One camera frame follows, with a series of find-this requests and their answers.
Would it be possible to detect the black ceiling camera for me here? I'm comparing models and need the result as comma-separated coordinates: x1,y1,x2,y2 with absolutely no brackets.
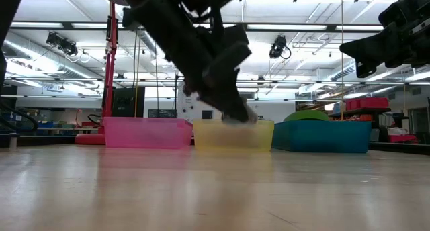
268,35,292,60
46,32,79,56

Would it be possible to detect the green tape roll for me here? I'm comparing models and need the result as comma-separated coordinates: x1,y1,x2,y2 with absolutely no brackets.
284,109,331,122

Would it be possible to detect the pink translucent plastic bin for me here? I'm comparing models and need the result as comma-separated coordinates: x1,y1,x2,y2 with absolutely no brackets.
103,116,194,150

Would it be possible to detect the red plastic crate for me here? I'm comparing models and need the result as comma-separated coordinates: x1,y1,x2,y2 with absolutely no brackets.
345,96,390,111

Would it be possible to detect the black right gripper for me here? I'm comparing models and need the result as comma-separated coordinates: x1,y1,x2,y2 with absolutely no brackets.
339,0,430,79

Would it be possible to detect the white machine housing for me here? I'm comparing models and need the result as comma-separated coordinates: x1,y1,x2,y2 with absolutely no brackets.
177,86,222,123

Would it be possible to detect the black cabinet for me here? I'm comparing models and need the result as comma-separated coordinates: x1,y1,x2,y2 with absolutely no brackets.
102,86,146,118

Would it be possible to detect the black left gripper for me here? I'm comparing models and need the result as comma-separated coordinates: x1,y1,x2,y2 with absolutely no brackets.
122,0,253,122

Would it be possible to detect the yellow translucent plastic bin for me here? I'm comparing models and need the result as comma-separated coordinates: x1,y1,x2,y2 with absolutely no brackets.
192,119,275,152

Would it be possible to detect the blue plastic bin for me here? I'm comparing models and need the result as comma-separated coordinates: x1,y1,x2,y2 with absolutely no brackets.
271,120,373,154

